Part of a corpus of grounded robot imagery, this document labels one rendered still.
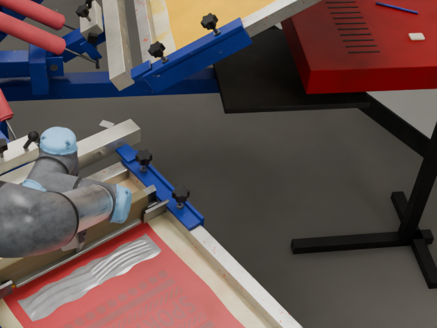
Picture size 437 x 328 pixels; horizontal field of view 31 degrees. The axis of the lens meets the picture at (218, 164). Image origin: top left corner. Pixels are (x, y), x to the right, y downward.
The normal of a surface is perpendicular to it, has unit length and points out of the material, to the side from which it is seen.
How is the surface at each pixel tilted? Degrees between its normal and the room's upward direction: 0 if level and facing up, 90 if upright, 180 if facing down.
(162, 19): 32
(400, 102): 90
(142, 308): 0
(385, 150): 0
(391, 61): 0
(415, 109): 90
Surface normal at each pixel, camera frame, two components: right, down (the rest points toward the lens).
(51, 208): 0.78, -0.39
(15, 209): 0.40, -0.36
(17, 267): 0.63, 0.58
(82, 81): 0.07, -0.72
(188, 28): -0.46, -0.58
